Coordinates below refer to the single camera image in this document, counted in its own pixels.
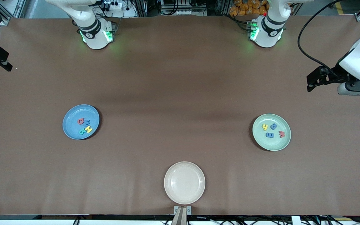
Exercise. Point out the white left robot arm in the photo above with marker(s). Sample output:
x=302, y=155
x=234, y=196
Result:
x=272, y=25

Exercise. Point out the yellow lowercase foam letter h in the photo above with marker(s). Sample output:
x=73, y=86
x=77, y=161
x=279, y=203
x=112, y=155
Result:
x=265, y=127

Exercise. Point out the white power strip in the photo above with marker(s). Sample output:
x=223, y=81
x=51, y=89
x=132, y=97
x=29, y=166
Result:
x=116, y=5

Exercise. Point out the blue uppercase foam letter M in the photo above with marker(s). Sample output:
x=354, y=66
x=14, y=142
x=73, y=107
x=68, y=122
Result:
x=87, y=122

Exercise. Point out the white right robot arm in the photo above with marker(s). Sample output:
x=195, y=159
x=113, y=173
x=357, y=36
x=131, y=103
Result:
x=91, y=28

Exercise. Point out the orange bag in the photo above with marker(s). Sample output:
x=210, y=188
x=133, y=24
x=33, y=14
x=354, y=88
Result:
x=245, y=7

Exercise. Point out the teal foam letter R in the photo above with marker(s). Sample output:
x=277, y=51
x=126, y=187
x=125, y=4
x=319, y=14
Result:
x=81, y=132

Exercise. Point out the metal bracket plate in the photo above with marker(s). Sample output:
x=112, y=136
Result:
x=176, y=208

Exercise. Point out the tan metal post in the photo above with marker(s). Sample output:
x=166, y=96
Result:
x=179, y=218

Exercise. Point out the blue foam letter g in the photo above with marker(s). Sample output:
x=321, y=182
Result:
x=272, y=127

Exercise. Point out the blue lowercase foam letter m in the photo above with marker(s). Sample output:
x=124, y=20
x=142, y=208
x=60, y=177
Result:
x=269, y=135

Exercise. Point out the pink foam letter Q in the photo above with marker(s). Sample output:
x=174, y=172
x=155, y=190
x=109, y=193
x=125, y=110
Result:
x=79, y=121

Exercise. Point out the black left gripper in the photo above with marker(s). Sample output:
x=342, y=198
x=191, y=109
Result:
x=335, y=76

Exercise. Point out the green plate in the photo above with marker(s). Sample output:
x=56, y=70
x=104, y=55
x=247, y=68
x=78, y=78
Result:
x=270, y=144

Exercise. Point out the beige plate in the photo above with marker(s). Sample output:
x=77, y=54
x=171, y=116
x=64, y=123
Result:
x=184, y=182

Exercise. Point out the yellow uppercase foam letter H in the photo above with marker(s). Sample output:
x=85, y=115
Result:
x=88, y=129

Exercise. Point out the blue plate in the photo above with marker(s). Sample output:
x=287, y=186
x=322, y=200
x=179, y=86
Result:
x=72, y=125

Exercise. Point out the pink foam letter w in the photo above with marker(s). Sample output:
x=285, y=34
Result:
x=282, y=134

